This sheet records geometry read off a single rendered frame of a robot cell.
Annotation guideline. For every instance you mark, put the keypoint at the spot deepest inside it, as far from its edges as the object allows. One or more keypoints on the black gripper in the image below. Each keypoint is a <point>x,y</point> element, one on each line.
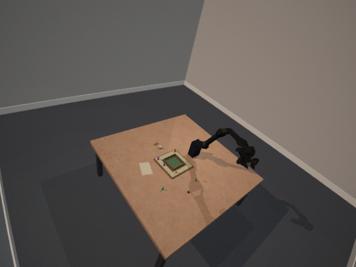
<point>243,160</point>

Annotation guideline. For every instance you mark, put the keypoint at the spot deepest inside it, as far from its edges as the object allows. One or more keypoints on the beige flat rectangular sheet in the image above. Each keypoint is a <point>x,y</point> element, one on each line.
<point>145,168</point>

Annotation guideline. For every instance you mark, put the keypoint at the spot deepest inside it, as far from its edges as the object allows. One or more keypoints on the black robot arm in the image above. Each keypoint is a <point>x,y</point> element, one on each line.
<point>243,150</point>

